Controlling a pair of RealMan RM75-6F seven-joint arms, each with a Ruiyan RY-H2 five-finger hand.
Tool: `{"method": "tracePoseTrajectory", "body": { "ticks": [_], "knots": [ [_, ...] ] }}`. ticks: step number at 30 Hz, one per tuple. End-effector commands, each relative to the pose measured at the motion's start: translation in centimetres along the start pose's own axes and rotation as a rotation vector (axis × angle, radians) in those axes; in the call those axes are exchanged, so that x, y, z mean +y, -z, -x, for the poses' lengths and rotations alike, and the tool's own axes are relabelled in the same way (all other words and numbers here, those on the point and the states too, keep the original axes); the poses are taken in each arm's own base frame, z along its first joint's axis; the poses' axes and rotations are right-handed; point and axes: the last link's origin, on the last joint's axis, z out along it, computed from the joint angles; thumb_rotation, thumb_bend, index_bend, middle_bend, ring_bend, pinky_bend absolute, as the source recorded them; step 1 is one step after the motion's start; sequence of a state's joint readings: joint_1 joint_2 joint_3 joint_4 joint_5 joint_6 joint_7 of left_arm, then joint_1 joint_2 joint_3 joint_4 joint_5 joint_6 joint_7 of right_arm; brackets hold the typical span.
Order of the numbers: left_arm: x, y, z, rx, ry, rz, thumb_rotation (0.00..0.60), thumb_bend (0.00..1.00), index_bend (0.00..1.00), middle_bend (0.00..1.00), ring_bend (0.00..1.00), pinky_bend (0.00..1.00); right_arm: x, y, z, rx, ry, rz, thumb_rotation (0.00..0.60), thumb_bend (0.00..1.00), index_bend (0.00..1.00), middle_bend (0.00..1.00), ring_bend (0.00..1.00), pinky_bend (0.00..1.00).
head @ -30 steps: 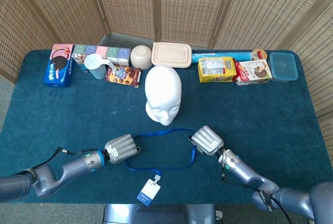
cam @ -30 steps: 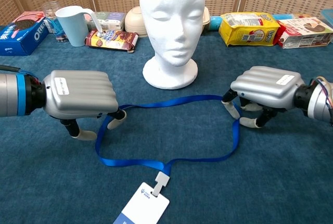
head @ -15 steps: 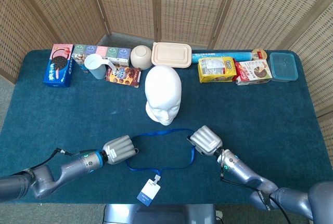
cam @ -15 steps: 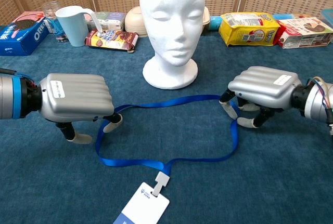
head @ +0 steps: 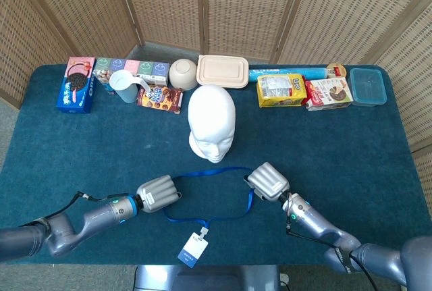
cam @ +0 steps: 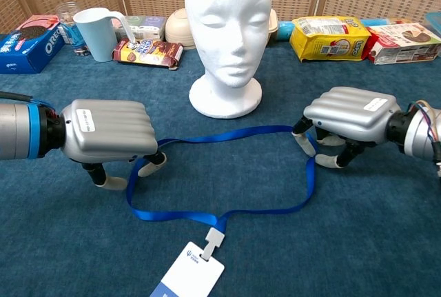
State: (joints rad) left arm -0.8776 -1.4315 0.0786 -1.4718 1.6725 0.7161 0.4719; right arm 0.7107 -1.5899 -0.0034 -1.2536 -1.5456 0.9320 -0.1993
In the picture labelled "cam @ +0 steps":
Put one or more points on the small red-lidded cup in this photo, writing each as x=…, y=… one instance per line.
x=399, y=20

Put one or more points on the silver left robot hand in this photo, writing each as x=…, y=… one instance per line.
x=110, y=124

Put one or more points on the blue transparent plastic container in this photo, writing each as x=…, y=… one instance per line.
x=434, y=23

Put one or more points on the beige lidded lunch box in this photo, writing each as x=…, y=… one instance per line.
x=272, y=26

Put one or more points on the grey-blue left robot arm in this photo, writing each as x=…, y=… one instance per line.
x=17, y=131

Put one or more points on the pastel smiley tissue pack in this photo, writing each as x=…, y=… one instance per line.
x=148, y=26

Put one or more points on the dark blue table cloth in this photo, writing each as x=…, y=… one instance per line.
x=69, y=235

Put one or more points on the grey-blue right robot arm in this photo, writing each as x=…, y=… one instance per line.
x=417, y=131

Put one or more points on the blue Oreo cookie box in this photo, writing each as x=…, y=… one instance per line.
x=27, y=52

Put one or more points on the brown chocolate cookie packet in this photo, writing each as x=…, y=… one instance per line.
x=148, y=52

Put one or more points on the white foam mannequin head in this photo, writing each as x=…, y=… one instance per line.
x=227, y=35

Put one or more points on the red white cake box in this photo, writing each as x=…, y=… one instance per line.
x=403, y=47

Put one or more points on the beige upturned bowl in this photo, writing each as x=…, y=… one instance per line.
x=177, y=30

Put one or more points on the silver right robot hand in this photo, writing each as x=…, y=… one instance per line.
x=351, y=114

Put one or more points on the yellow Lipo biscuit bag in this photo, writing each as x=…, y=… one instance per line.
x=327, y=38

